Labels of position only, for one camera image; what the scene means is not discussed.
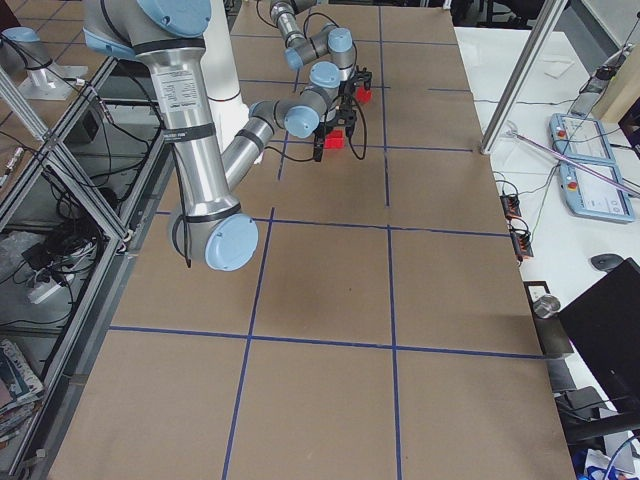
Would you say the pink rod tool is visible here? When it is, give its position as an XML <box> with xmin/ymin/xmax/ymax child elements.
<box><xmin>504</xmin><ymin>129</ymin><xmax>639</xmax><ymax>198</ymax></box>

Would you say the teach pendant near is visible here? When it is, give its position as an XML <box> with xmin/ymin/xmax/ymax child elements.
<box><xmin>559</xmin><ymin>162</ymin><xmax>636</xmax><ymax>223</ymax></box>

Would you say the red block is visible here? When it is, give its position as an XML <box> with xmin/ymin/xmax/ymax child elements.
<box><xmin>355</xmin><ymin>86</ymin><xmax>372</xmax><ymax>104</ymax></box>
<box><xmin>323</xmin><ymin>129</ymin><xmax>345</xmax><ymax>150</ymax></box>

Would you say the white pedestal column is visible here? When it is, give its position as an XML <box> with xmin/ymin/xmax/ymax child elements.
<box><xmin>201</xmin><ymin>1</ymin><xmax>265</xmax><ymax>176</ymax></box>

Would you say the teach pendant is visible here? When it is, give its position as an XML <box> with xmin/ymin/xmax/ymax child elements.
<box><xmin>559</xmin><ymin>162</ymin><xmax>636</xmax><ymax>223</ymax></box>
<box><xmin>549</xmin><ymin>113</ymin><xmax>615</xmax><ymax>163</ymax></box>

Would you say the black computer mouse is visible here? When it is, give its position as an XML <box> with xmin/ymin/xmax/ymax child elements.
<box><xmin>589</xmin><ymin>253</ymin><xmax>624</xmax><ymax>272</ymax></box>

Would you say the aluminium frame post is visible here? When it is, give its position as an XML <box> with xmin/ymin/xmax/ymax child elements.
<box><xmin>480</xmin><ymin>0</ymin><xmax>568</xmax><ymax>155</ymax></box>

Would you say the teach pendant far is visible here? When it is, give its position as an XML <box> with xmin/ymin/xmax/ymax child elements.
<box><xmin>549</xmin><ymin>113</ymin><xmax>615</xmax><ymax>163</ymax></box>

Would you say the black monitor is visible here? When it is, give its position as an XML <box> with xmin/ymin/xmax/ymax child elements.
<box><xmin>559</xmin><ymin>258</ymin><xmax>639</xmax><ymax>413</ymax></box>

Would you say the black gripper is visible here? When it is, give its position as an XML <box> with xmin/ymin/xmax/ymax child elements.
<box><xmin>344</xmin><ymin>67</ymin><xmax>373</xmax><ymax>98</ymax></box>
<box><xmin>312</xmin><ymin>93</ymin><xmax>357</xmax><ymax>162</ymax></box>

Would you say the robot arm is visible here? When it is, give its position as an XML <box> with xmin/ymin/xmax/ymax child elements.
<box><xmin>84</xmin><ymin>1</ymin><xmax>356</xmax><ymax>271</ymax></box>
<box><xmin>269</xmin><ymin>0</ymin><xmax>372</xmax><ymax>103</ymax></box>

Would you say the metal cup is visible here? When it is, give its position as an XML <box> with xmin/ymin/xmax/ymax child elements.
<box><xmin>532</xmin><ymin>294</ymin><xmax>561</xmax><ymax>319</ymax></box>

